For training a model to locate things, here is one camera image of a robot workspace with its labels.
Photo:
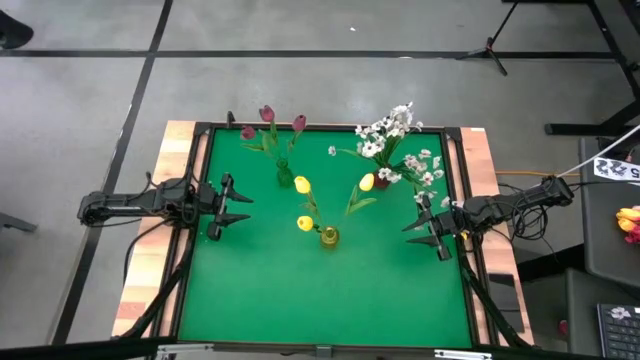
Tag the small red object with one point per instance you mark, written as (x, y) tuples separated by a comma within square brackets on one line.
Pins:
[(564, 327)]

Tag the red tulip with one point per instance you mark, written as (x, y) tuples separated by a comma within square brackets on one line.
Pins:
[(247, 133), (266, 113), (299, 122)]

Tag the orange red flower bunch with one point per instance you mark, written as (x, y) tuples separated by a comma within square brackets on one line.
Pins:
[(629, 225)]

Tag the black flat panel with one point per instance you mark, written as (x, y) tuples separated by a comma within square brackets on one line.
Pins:
[(510, 295)]

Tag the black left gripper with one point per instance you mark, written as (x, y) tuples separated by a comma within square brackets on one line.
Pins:
[(212, 205)]

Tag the green glass vase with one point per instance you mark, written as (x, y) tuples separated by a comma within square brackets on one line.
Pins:
[(285, 177)]

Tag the black desk frame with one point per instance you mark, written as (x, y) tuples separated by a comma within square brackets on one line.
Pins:
[(575, 129)]

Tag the white flower sprig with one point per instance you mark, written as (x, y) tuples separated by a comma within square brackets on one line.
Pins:
[(422, 167), (370, 146), (400, 117)]

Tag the black keyboard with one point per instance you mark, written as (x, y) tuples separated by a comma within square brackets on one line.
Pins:
[(620, 335)]

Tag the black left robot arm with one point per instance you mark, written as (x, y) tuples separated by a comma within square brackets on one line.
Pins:
[(140, 202)]

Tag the white printed tag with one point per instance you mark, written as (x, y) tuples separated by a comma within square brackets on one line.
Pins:
[(615, 169)]

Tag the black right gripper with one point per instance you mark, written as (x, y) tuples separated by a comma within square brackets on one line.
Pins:
[(447, 222)]

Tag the red glass vase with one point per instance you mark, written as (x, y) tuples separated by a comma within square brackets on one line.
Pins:
[(381, 182)]

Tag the black support strut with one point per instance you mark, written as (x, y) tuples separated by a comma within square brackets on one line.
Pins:
[(160, 297), (480, 290)]

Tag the black bar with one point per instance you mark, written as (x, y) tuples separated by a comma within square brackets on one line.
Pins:
[(75, 349)]

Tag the silver bracket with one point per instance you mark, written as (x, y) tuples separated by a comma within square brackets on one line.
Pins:
[(462, 354), (185, 348)]

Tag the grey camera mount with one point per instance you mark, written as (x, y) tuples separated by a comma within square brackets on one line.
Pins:
[(324, 352)]

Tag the grey side table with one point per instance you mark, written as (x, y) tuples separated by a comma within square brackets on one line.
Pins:
[(605, 240)]

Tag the grey table foot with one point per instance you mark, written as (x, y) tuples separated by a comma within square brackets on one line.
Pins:
[(15, 222)]

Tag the black rounded object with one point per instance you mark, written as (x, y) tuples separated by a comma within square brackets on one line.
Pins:
[(12, 32)]

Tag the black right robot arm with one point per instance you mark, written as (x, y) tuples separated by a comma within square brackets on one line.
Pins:
[(515, 205)]

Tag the black tripod stand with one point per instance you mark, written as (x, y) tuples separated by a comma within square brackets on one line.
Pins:
[(488, 49)]

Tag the yellow glass jar vase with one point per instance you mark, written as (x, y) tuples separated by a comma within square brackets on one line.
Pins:
[(330, 239)]

